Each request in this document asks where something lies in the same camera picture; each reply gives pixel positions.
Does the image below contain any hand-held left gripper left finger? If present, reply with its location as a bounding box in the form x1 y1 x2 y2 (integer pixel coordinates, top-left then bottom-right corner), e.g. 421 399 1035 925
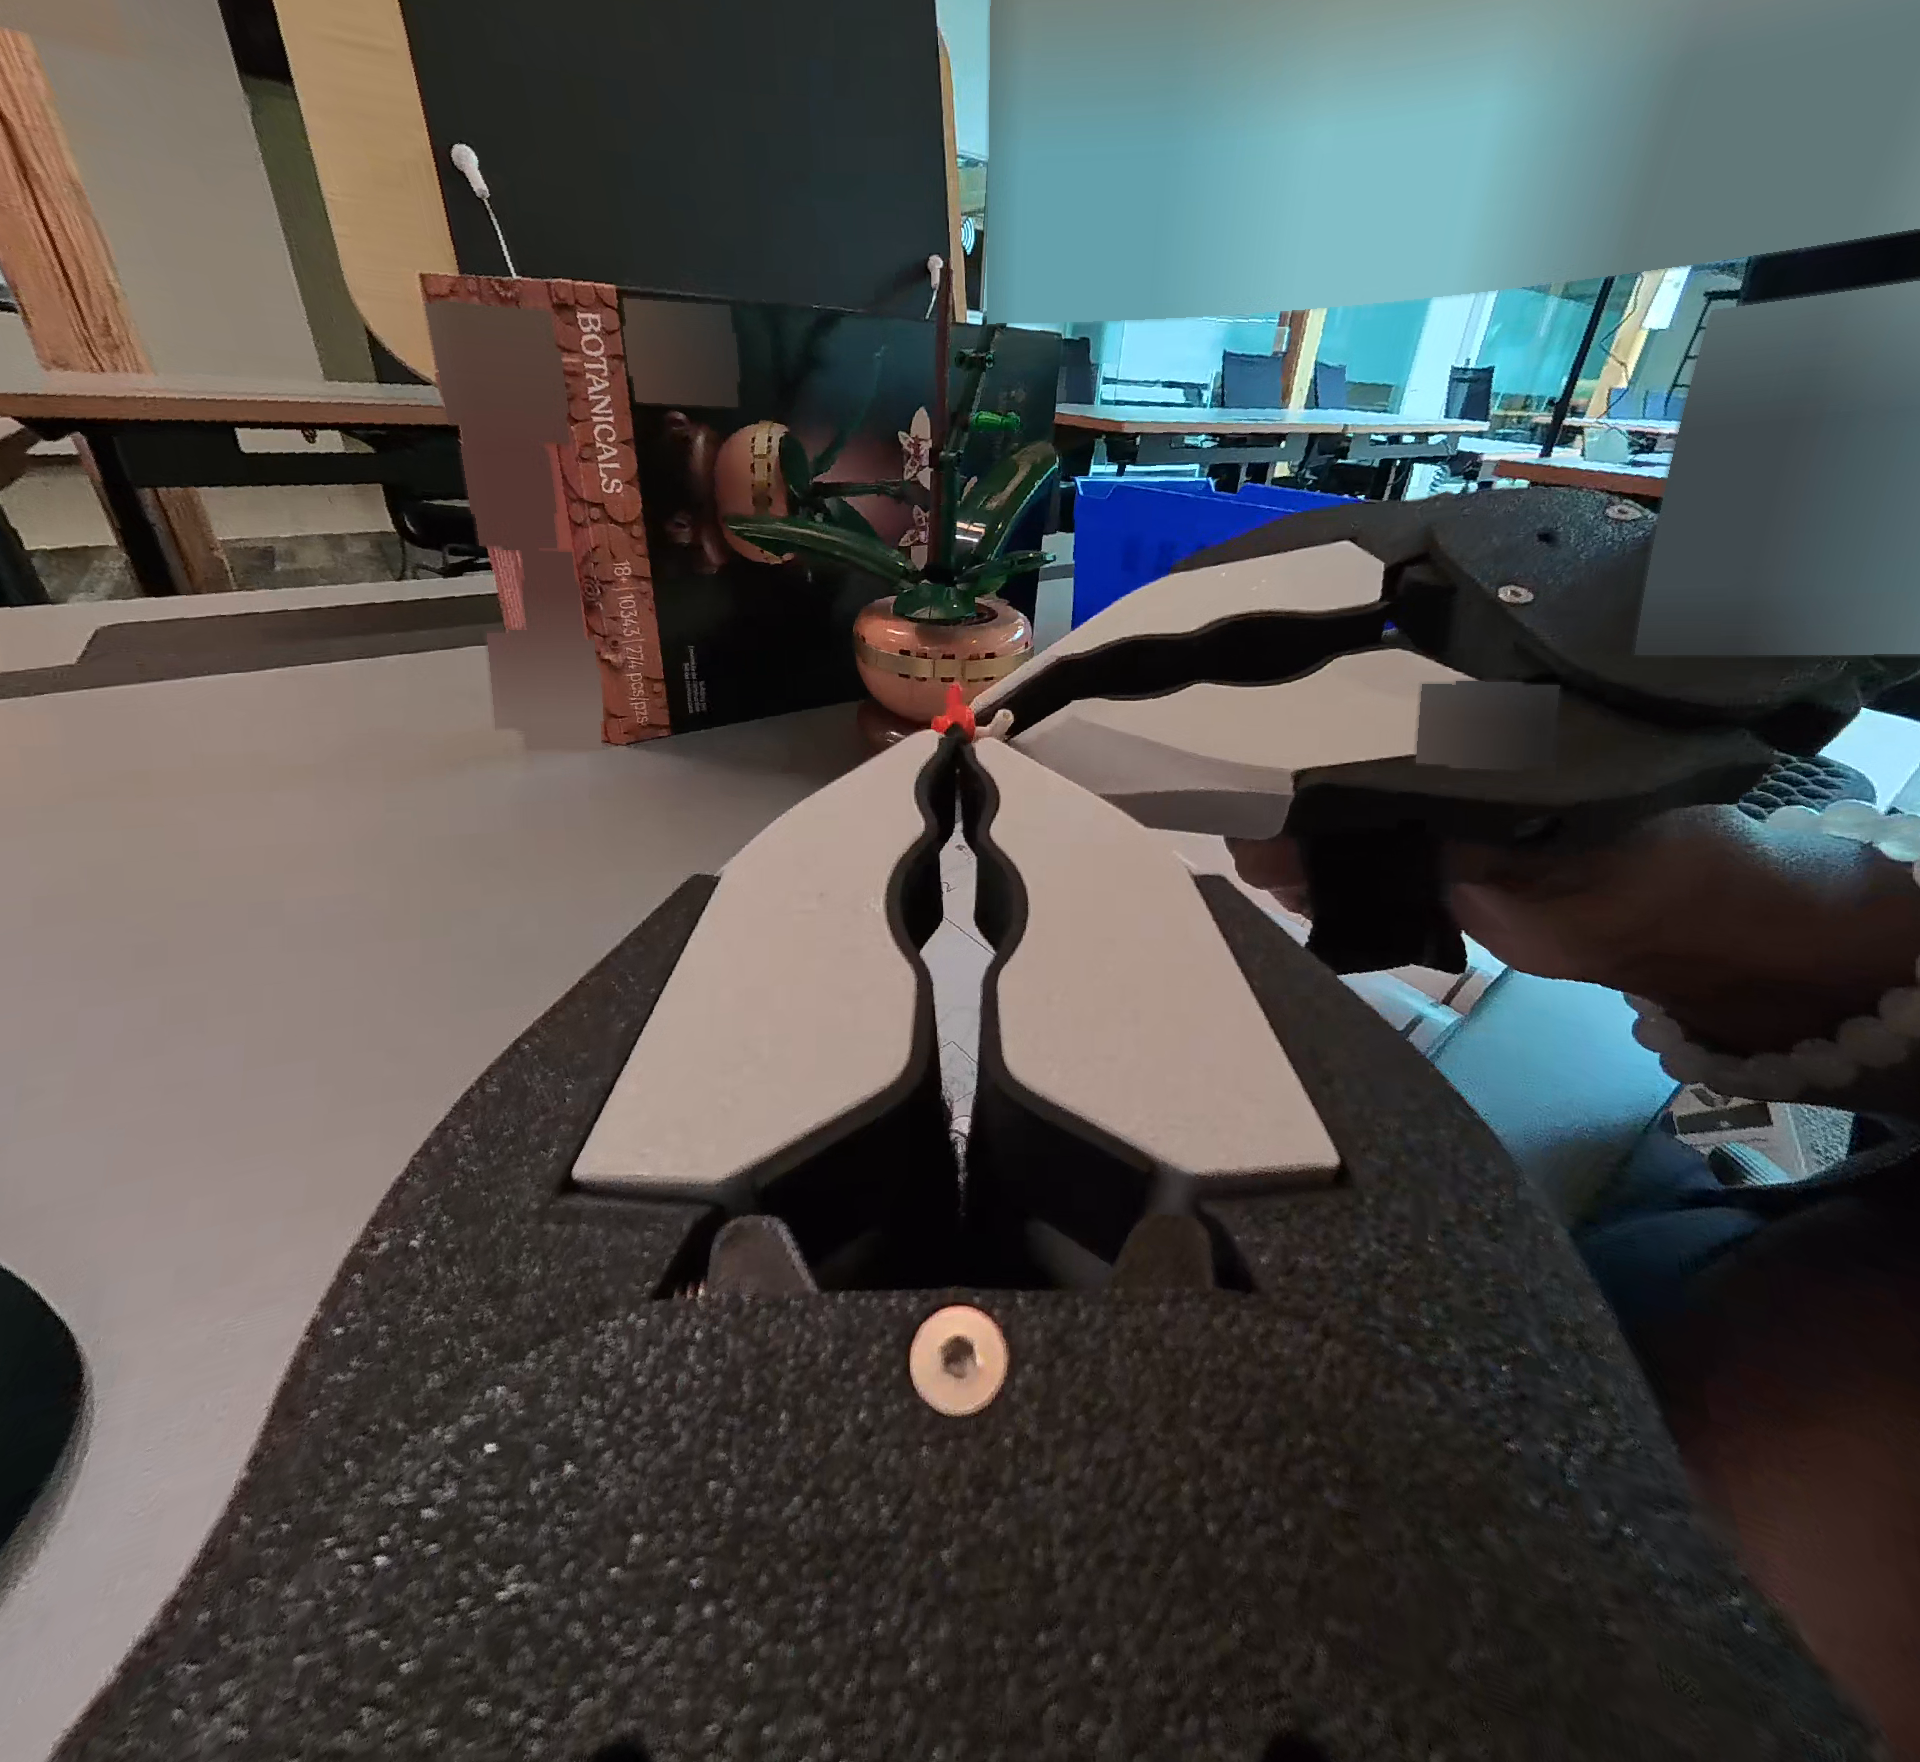
569 719 962 1224

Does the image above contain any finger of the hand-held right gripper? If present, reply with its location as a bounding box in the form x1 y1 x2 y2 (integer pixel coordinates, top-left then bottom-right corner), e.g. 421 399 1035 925
1007 640 1428 842
991 538 1409 741

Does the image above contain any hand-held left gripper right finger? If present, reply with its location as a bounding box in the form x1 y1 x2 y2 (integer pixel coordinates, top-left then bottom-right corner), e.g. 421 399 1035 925
956 725 1344 1224

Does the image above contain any person's right hand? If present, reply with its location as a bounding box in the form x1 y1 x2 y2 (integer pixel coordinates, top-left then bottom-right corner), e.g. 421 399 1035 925
1439 808 1920 1051

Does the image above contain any blue plastic bin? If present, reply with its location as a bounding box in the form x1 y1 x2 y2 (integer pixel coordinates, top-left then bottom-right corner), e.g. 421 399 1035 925
1072 474 1363 634

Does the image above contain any wooden top table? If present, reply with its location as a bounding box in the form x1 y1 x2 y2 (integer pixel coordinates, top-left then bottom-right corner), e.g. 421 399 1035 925
0 383 468 593
1054 404 1494 503

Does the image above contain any toy brick orchid pot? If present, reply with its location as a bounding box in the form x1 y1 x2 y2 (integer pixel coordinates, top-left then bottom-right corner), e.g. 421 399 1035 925
726 267 1063 731

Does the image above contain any brown toy set box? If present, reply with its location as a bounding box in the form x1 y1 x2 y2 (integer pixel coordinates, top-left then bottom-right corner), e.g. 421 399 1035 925
420 273 1063 747

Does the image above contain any person's leg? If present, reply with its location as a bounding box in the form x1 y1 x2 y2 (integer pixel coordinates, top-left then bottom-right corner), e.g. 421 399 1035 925
1574 1116 1920 1762

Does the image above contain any black partition panel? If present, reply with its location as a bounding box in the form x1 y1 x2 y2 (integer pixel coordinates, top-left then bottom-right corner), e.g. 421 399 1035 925
364 0 958 311

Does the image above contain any tan curved panel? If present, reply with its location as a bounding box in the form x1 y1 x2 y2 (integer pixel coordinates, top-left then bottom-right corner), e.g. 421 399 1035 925
232 0 459 381

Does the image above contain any white bead bracelet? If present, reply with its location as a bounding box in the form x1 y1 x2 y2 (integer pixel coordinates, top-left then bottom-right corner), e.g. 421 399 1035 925
1745 797 1920 886
1625 953 1920 1108

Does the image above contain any wooden post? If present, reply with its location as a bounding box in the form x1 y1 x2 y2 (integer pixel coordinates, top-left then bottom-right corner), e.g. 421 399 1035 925
0 28 227 593

